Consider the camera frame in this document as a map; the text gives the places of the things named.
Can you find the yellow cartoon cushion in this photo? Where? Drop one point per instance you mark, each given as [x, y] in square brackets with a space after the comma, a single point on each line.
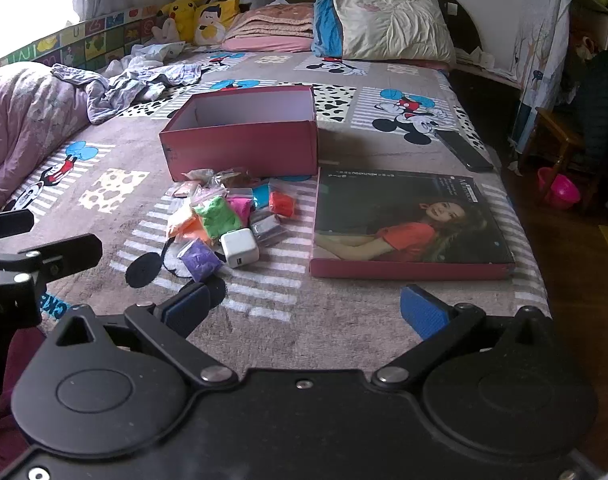
[213, 22]

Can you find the printed hanging cloth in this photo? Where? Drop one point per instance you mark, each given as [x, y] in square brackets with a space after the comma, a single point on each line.
[541, 50]

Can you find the crumpled grey clothes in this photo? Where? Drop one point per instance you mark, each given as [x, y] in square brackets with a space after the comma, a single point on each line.
[133, 82]

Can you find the green clay bag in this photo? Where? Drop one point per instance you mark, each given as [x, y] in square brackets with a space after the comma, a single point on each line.
[214, 216]

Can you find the colourful foam mat panel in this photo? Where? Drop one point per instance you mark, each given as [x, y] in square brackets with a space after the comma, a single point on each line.
[93, 40]

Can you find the white charger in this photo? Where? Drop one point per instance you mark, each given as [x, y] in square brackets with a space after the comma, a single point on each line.
[239, 249]

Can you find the lilac quilt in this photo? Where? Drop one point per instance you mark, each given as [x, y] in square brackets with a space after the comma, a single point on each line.
[28, 120]

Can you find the wooden stool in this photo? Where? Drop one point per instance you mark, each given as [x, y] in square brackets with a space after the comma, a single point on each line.
[559, 130]

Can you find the dark jacket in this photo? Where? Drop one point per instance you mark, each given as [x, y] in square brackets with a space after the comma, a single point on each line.
[601, 95]

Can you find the blue pillow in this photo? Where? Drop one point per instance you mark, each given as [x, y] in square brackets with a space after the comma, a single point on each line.
[328, 27]

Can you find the black remote control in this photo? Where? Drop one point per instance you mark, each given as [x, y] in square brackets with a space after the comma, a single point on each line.
[464, 150]

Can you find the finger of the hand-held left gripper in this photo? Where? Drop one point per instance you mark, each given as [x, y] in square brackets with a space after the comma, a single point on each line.
[8, 225]
[58, 256]

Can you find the pink plastic basin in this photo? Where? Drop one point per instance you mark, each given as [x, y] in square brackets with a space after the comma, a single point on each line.
[561, 191]

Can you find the pile of colourful clay bags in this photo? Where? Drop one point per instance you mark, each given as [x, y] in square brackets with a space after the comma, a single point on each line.
[201, 260]

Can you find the yellow mouse plush toy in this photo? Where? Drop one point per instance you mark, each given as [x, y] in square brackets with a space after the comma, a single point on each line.
[181, 12]

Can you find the red cardboard box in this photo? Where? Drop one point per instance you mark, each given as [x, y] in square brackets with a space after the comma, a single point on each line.
[264, 142]

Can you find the white plush toy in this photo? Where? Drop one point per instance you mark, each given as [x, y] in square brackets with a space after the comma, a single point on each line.
[163, 32]

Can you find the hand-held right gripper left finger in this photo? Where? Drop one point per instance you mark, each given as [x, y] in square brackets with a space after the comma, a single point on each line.
[183, 307]

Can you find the pink folded blanket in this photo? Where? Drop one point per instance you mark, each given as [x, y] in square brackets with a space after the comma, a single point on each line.
[274, 27]

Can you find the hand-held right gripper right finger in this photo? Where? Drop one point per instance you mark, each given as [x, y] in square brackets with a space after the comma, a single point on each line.
[426, 312]

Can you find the white wall switch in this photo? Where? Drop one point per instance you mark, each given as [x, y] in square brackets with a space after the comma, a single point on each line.
[452, 8]

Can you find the cream pillow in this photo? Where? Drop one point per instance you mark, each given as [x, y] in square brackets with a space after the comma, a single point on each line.
[394, 25]

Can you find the portrait printed box lid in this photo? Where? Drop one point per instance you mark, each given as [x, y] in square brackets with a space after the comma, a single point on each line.
[409, 220]

